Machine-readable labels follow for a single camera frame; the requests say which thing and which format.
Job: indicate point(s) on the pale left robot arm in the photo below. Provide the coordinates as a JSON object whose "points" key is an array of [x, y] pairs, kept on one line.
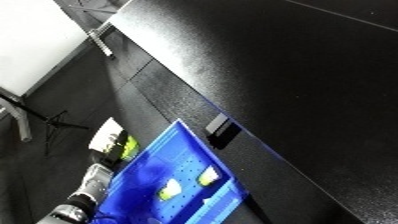
{"points": [[83, 193]]}

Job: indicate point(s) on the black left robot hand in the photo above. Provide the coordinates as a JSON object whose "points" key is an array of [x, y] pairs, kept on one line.
{"points": [[115, 155]]}

